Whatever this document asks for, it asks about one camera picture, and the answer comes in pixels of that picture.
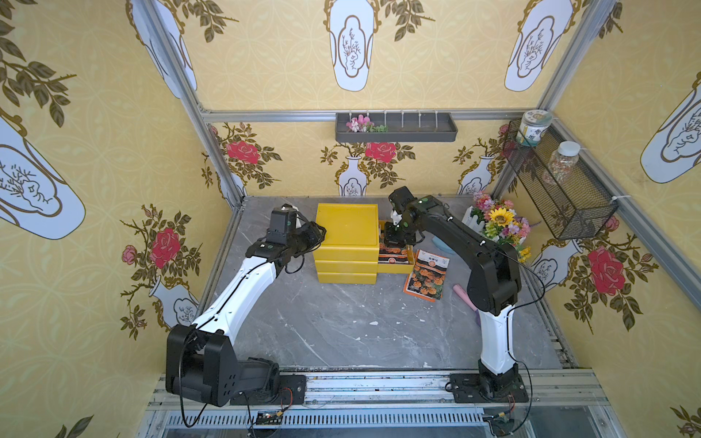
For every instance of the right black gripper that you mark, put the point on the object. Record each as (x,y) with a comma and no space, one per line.
(394,234)

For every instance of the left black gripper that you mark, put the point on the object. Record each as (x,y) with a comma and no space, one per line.
(313,234)

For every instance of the yellow top drawer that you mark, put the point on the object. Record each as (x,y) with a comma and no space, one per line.
(394,269)

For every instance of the yellow plastic drawer cabinet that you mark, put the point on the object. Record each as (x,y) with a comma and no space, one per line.
(350,251)

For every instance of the marigold picture seed bag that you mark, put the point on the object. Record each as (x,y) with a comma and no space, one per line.
(427,279)

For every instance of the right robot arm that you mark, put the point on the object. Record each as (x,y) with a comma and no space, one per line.
(494,280)

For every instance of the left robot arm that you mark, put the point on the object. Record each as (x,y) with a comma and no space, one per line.
(201,364)

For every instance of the artificial flower bouquet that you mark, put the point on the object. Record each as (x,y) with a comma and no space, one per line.
(501,223)

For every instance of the small pink artificial flowers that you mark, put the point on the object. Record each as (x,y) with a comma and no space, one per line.
(364,124)

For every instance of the patterned jar white lid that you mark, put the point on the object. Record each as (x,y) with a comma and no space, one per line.
(533,125)

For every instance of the clear jar white lid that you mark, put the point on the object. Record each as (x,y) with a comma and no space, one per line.
(562,162)

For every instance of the small circuit board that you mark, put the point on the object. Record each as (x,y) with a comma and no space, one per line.
(269,418)

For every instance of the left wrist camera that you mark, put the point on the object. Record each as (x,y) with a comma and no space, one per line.
(283,223)

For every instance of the grey wall shelf tray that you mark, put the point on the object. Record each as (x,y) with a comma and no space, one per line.
(403,126)

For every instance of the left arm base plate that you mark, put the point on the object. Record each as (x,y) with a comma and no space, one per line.
(285,390)

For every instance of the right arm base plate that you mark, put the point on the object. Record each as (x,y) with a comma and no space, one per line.
(486,388)

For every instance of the black wire mesh basket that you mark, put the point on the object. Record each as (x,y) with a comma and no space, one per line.
(574,207)

